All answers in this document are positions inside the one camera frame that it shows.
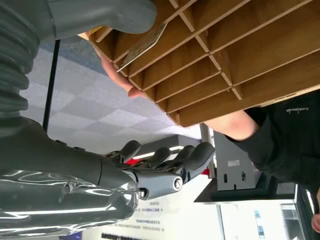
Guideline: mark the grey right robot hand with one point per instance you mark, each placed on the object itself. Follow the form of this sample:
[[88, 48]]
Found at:
[[62, 155]]

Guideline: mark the grey card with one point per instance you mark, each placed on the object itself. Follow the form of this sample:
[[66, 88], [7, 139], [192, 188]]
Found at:
[[142, 48]]

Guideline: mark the person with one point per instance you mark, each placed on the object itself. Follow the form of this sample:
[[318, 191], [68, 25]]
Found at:
[[287, 139]]

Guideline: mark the wooden slotted card rack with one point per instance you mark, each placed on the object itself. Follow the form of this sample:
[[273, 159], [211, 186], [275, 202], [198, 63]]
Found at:
[[225, 49]]

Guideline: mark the black pole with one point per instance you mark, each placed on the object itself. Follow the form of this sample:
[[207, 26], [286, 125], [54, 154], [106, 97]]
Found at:
[[50, 86]]

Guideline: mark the white cabinet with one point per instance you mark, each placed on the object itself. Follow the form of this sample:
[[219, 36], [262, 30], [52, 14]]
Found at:
[[250, 222]]

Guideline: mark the black shelf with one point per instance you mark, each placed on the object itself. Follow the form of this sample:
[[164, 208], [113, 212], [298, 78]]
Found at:
[[250, 195]]

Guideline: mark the grey metal box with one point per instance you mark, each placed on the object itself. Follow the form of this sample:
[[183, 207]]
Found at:
[[235, 162]]

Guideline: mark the silver metal pillar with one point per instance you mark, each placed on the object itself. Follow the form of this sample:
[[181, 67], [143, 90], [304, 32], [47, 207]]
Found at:
[[207, 136]]

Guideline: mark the white printed poster board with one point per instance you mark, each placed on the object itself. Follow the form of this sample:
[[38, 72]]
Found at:
[[185, 215]]

